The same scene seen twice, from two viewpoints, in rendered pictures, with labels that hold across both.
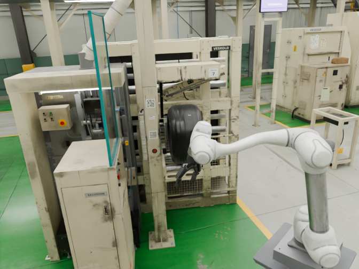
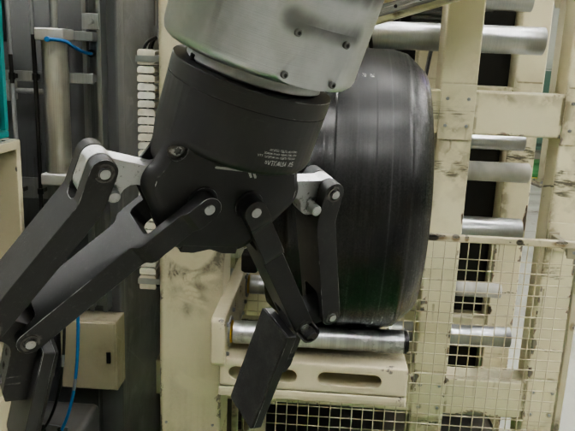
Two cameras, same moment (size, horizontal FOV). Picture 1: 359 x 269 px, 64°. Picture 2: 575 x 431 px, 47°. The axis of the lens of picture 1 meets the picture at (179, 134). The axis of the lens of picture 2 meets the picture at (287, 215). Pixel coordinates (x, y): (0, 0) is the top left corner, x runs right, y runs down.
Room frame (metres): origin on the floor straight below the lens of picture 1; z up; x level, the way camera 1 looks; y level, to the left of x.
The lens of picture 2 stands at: (1.21, -0.15, 1.42)
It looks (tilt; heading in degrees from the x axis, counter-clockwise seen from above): 13 degrees down; 9
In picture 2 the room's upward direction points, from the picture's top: 2 degrees clockwise
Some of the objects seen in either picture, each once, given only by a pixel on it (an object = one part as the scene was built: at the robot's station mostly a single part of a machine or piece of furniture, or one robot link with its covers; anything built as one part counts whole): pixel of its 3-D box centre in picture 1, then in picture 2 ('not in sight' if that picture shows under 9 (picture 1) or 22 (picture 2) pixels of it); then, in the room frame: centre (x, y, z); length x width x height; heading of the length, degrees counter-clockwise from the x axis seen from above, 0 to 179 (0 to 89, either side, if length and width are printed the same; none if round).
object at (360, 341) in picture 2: (184, 166); (317, 336); (2.39, -0.03, 0.90); 0.35 x 0.05 x 0.05; 96
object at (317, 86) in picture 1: (320, 92); not in sight; (6.35, -3.23, 0.62); 0.91 x 0.58 x 1.25; 106
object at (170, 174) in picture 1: (184, 173); (312, 367); (2.39, -0.02, 0.84); 0.36 x 0.09 x 0.06; 96
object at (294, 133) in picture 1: (303, 138); not in sight; (1.47, -0.68, 1.51); 0.18 x 0.14 x 0.13; 88
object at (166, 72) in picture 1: (187, 71); not in sight; (2.84, -0.10, 1.71); 0.61 x 0.25 x 0.15; 96
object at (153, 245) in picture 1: (161, 237); not in sight; (2.49, 0.24, 0.02); 0.27 x 0.27 x 0.04; 6
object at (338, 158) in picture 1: (332, 136); not in sight; (4.18, -2.40, 0.40); 0.60 x 0.35 x 0.80; 16
